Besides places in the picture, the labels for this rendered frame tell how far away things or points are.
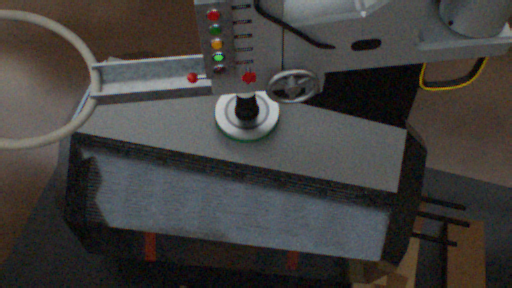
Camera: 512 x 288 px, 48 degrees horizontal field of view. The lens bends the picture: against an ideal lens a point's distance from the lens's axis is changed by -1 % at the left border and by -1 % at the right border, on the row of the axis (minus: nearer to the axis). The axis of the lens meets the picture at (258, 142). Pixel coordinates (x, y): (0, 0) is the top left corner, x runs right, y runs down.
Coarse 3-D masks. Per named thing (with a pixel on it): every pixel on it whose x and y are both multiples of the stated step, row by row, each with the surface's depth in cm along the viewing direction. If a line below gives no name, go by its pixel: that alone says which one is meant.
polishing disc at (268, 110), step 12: (228, 96) 194; (264, 96) 194; (216, 108) 192; (228, 108) 192; (264, 108) 191; (276, 108) 191; (216, 120) 191; (228, 120) 189; (240, 120) 189; (252, 120) 189; (264, 120) 189; (276, 120) 189; (228, 132) 187; (240, 132) 187; (252, 132) 187; (264, 132) 187
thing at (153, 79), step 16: (96, 64) 171; (112, 64) 171; (128, 64) 172; (144, 64) 173; (160, 64) 174; (176, 64) 174; (192, 64) 175; (112, 80) 174; (128, 80) 174; (144, 80) 174; (160, 80) 174; (176, 80) 174; (208, 80) 174; (96, 96) 166; (112, 96) 166; (128, 96) 167; (144, 96) 168; (160, 96) 169; (176, 96) 170; (192, 96) 171
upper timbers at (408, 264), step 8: (416, 232) 239; (416, 240) 237; (408, 248) 236; (416, 248) 236; (408, 256) 234; (416, 256) 234; (400, 264) 232; (408, 264) 232; (400, 272) 230; (408, 272) 230; (408, 280) 229
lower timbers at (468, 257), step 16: (416, 224) 252; (448, 224) 253; (480, 224) 253; (464, 240) 249; (480, 240) 249; (448, 256) 245; (464, 256) 245; (480, 256) 245; (448, 272) 242; (464, 272) 241; (480, 272) 241
